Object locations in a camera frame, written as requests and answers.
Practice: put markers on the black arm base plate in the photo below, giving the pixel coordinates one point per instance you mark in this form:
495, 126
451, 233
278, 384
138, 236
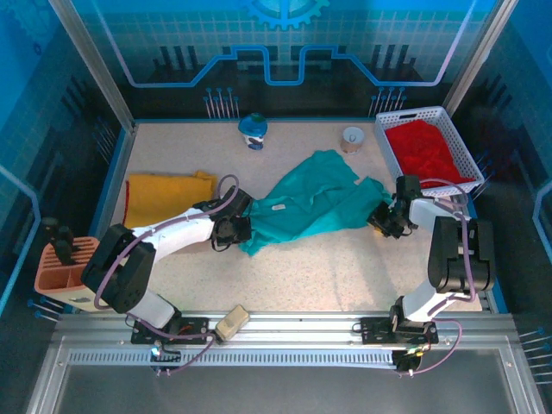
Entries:
375, 330
194, 323

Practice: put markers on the red t-shirt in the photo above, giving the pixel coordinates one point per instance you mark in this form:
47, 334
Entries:
422, 146

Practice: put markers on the orange tool holder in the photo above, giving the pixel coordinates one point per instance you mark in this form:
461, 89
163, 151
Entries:
56, 280

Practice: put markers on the yellow t-shirt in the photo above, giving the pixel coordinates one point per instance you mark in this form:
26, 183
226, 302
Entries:
164, 194

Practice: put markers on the orange label tin can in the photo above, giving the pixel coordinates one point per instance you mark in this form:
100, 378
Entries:
353, 138

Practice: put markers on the aluminium rail frame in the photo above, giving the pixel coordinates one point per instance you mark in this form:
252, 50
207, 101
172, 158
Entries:
302, 321

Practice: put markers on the teal t-shirt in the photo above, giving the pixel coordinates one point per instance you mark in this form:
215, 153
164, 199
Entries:
310, 202

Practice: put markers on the aluminium frame post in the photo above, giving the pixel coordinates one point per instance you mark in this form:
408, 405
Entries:
95, 64
478, 52

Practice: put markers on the beige plastic box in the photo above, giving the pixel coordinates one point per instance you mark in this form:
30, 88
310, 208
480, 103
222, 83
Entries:
233, 323

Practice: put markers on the white perforated plastic basket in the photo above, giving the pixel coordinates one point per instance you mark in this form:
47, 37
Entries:
435, 113

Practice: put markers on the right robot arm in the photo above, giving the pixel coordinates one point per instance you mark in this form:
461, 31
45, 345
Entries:
461, 259

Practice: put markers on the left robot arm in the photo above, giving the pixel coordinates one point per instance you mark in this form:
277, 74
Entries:
181, 235

